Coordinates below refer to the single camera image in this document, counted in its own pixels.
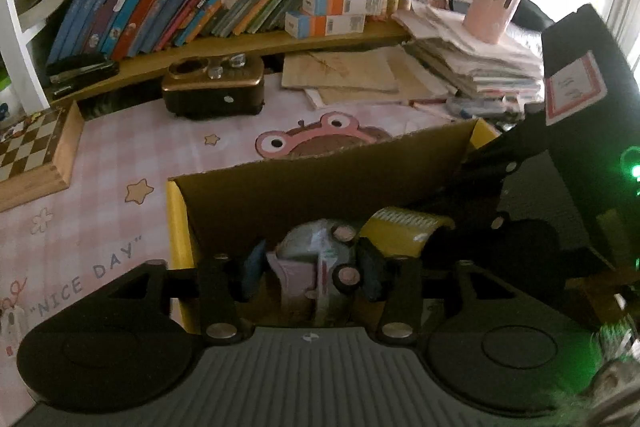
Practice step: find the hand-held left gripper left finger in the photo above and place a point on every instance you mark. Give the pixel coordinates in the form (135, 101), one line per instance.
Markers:
(254, 269)

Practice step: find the yellow cardboard box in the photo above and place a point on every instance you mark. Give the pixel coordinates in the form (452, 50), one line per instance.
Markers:
(320, 187)

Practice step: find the white and wooden bookshelf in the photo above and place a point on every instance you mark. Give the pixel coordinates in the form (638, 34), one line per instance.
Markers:
(15, 7)

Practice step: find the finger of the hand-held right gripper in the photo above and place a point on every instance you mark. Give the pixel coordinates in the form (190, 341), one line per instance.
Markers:
(492, 172)
(475, 234)

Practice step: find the black stapler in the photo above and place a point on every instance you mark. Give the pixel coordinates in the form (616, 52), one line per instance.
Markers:
(82, 69)

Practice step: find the brown gold music box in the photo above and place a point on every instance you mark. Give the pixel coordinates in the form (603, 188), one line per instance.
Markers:
(215, 92)

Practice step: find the grey fuzzy clothing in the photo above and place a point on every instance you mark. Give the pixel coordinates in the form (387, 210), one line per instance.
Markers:
(617, 372)

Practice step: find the black cushion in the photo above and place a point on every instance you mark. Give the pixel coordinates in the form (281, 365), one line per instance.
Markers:
(535, 14)

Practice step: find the wooden chessboard box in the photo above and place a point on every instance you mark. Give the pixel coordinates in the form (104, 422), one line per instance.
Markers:
(35, 152)

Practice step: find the stack of papers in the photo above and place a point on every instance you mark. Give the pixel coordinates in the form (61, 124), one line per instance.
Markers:
(475, 62)

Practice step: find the yellow striped tape roll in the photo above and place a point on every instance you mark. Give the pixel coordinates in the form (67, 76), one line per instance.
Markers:
(400, 229)

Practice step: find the orange and white carton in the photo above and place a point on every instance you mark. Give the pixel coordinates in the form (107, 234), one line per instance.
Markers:
(325, 25)
(342, 2)

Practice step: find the pink checked desktop mat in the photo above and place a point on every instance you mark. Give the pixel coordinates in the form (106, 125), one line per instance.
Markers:
(125, 157)

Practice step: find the thin wooden board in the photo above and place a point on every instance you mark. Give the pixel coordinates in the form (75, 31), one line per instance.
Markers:
(340, 72)
(420, 87)

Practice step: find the pink pen holder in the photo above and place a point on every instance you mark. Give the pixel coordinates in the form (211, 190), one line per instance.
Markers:
(492, 7)

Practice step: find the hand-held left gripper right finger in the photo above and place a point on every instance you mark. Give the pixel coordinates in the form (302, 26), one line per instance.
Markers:
(372, 269)

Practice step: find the pink white pouch toy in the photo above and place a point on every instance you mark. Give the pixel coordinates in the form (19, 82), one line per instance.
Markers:
(315, 267)

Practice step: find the pile of pens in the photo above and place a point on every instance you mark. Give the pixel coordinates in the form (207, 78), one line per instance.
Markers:
(482, 107)

